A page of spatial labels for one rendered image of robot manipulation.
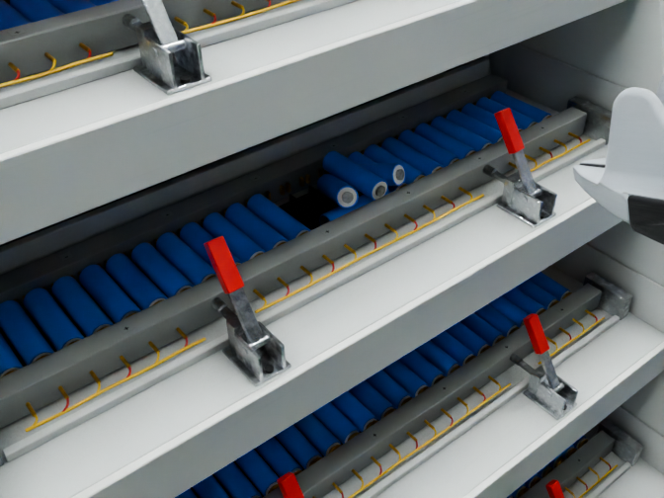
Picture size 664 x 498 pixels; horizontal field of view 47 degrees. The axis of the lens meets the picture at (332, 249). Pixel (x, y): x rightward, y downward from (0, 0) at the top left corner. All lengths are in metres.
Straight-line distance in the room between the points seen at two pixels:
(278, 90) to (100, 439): 0.23
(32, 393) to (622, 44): 0.56
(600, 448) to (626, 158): 0.60
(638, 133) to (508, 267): 0.28
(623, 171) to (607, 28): 0.40
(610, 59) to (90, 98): 0.49
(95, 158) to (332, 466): 0.34
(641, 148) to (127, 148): 0.25
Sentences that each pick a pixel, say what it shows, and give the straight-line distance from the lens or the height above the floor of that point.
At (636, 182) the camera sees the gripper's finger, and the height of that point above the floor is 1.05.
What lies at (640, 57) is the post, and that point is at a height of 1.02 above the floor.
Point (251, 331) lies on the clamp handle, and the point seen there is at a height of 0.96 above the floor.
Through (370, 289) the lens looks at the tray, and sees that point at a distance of 0.56.
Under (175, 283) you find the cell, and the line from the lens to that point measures 0.55.
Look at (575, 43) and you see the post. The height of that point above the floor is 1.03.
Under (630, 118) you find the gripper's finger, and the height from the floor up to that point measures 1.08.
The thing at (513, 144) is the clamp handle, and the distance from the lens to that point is 0.63.
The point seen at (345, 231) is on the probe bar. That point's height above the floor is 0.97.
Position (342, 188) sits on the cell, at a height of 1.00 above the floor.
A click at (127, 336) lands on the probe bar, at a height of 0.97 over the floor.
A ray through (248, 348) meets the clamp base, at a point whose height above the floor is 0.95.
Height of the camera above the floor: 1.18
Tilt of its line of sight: 23 degrees down
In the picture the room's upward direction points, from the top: 13 degrees counter-clockwise
